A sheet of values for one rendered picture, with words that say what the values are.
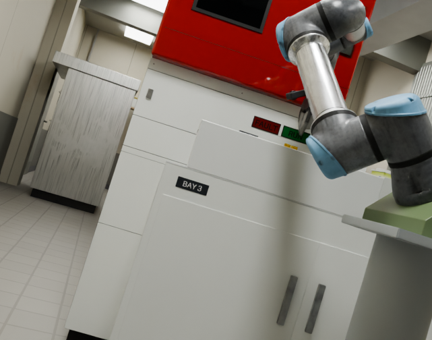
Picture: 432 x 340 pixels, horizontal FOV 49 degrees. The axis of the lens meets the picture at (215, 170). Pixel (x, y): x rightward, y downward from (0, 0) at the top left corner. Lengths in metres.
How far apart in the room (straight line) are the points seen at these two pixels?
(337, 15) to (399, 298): 0.74
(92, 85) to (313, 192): 5.24
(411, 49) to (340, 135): 5.96
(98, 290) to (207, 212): 0.82
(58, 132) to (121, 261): 4.51
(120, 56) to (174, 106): 9.99
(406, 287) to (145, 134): 1.22
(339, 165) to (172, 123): 1.00
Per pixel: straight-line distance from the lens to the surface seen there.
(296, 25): 1.38
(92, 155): 6.35
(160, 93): 1.97
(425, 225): 1.04
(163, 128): 1.95
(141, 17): 8.94
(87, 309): 2.04
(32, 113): 7.11
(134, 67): 11.90
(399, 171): 1.13
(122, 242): 1.97
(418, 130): 1.10
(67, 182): 6.37
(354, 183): 1.42
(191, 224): 1.32
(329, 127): 1.12
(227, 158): 1.33
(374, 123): 1.10
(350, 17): 1.40
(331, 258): 1.41
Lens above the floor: 0.79
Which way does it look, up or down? 2 degrees up
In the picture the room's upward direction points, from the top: 17 degrees clockwise
